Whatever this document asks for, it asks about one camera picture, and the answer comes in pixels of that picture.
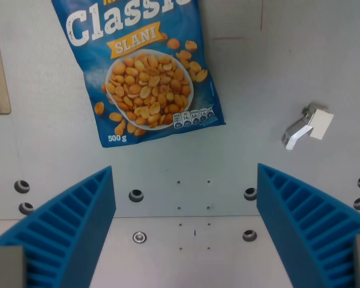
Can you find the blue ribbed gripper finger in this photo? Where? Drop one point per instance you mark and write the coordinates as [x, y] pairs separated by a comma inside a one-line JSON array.
[[306, 222], [66, 228]]

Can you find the blue salted peanuts bag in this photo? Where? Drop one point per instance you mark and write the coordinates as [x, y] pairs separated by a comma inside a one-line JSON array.
[[144, 72]]

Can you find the silver bolt in plate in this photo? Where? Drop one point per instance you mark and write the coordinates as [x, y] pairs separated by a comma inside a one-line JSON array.
[[139, 237]]

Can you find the grey metal bracket white tag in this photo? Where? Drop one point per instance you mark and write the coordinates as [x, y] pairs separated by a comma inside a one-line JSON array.
[[309, 125]]

